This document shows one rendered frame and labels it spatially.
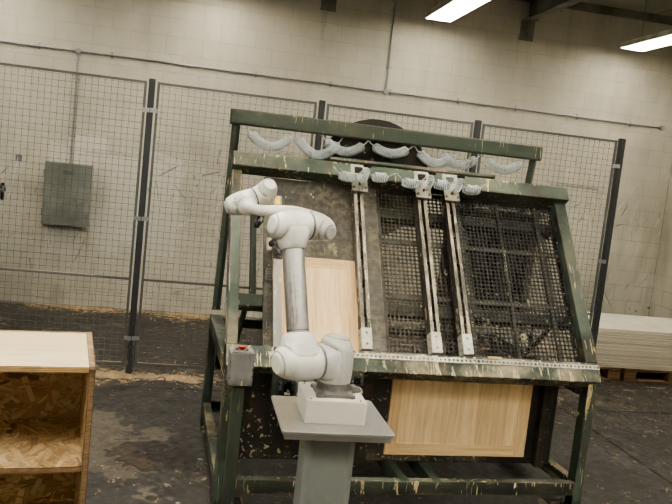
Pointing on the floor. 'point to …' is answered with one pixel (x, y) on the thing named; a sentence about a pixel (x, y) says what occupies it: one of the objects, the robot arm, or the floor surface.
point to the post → (232, 445)
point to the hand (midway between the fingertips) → (257, 223)
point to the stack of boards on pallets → (634, 347)
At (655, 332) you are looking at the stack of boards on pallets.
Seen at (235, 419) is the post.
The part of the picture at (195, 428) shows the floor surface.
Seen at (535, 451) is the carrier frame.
